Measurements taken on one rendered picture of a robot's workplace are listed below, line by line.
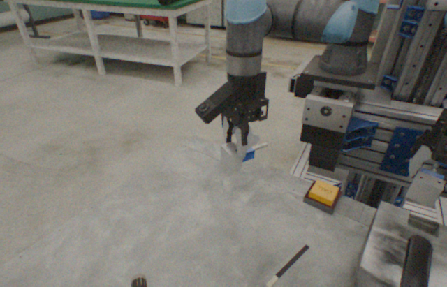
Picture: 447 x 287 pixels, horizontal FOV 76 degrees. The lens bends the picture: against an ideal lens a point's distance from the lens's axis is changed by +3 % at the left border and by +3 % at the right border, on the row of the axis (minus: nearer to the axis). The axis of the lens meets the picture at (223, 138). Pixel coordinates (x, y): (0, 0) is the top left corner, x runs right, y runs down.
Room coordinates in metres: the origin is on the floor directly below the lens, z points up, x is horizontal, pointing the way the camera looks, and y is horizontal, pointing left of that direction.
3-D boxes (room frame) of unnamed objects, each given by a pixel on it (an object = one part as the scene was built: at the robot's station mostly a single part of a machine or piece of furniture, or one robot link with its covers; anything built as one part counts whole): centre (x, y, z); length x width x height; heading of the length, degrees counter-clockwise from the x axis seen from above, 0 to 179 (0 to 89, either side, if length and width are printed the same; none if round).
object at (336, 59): (0.93, -0.40, 1.09); 0.15 x 0.15 x 0.10
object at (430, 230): (0.40, -0.42, 0.87); 0.05 x 0.05 x 0.04; 55
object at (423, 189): (0.49, -0.47, 0.93); 0.13 x 0.05 x 0.05; 138
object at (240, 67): (0.59, -0.04, 1.17); 0.08 x 0.08 x 0.05
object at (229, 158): (0.60, -0.06, 0.93); 0.13 x 0.05 x 0.05; 120
